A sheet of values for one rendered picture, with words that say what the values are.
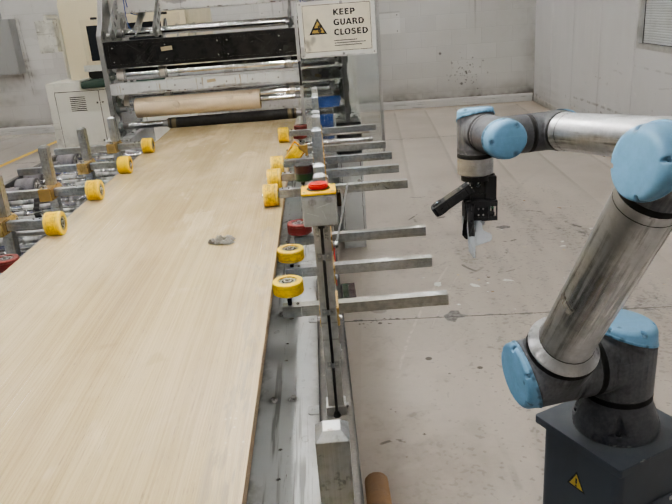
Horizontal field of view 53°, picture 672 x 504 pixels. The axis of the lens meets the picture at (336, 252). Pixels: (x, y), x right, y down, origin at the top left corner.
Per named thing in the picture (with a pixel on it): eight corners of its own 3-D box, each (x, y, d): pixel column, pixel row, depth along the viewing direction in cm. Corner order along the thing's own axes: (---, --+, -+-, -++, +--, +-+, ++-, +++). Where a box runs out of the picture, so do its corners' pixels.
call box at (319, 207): (337, 218, 142) (334, 182, 139) (339, 228, 136) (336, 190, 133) (304, 221, 142) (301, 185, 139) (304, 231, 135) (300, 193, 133)
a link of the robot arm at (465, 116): (466, 110, 159) (449, 105, 169) (466, 162, 164) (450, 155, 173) (502, 106, 161) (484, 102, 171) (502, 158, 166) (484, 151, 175)
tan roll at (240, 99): (341, 100, 443) (340, 81, 439) (342, 103, 432) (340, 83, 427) (123, 117, 442) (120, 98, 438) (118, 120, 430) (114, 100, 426)
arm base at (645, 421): (611, 392, 170) (613, 357, 167) (678, 429, 154) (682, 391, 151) (554, 416, 162) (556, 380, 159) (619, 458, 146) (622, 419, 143)
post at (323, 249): (346, 403, 156) (331, 217, 141) (347, 415, 151) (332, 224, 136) (326, 405, 156) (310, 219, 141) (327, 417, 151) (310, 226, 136)
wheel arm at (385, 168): (398, 170, 270) (398, 161, 269) (399, 172, 267) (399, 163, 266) (273, 180, 270) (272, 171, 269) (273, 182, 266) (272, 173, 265)
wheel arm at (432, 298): (446, 302, 181) (446, 288, 179) (448, 308, 177) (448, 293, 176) (284, 315, 180) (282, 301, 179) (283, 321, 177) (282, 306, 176)
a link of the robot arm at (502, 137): (537, 116, 151) (510, 109, 162) (490, 122, 148) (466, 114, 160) (536, 157, 154) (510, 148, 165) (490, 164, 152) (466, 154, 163)
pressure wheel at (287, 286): (290, 309, 184) (286, 270, 180) (312, 316, 179) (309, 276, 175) (270, 320, 178) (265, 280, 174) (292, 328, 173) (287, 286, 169)
